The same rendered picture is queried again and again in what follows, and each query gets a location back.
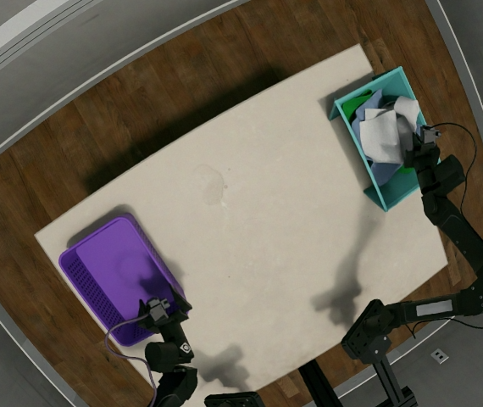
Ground green towel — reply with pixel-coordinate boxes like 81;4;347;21
341;89;414;174

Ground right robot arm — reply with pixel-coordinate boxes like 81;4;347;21
347;154;483;358

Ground white textured towel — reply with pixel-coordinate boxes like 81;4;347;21
359;96;420;164

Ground blue-grey towel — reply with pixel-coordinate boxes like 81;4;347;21
352;88;422;187

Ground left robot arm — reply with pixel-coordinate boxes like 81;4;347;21
145;297;258;407

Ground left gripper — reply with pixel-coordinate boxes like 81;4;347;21
136;283;192;342

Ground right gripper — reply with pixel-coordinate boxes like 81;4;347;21
403;131;441;175

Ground teal plastic tub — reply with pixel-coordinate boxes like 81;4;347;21
329;66;419;212

